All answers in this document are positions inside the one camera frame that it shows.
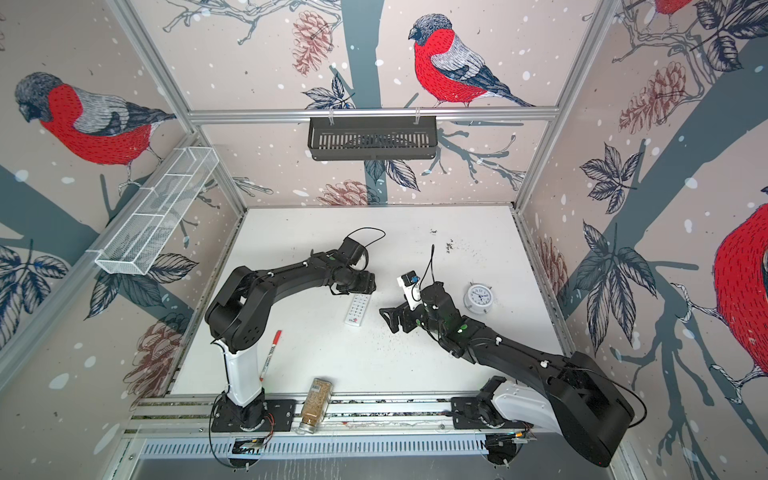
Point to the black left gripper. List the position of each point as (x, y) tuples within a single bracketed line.
[(367, 285)]

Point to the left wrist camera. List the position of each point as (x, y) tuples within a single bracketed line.
[(351, 251)]

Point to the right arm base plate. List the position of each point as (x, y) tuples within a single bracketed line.
[(470, 413)]

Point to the red marker pen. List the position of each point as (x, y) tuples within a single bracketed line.
[(266, 365)]

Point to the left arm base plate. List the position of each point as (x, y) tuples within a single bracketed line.
[(262, 415)]

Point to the white wire mesh basket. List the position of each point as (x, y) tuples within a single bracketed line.
[(141, 238)]

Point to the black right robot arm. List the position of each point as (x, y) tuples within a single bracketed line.
[(569, 395)]

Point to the black wall basket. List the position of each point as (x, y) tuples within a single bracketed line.
[(372, 138)]

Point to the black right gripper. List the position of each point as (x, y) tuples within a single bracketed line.
[(408, 312)]

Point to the white remote control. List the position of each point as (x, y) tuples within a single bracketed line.
[(357, 310)]

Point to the small white alarm clock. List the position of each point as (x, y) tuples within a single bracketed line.
[(478, 298)]

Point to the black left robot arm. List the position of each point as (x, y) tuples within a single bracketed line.
[(237, 317)]

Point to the glass spice jar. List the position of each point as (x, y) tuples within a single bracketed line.
[(315, 406)]

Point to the white vented cable duct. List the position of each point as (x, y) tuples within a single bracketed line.
[(289, 448)]

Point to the aluminium frame rail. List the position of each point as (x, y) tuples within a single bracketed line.
[(216, 117)]

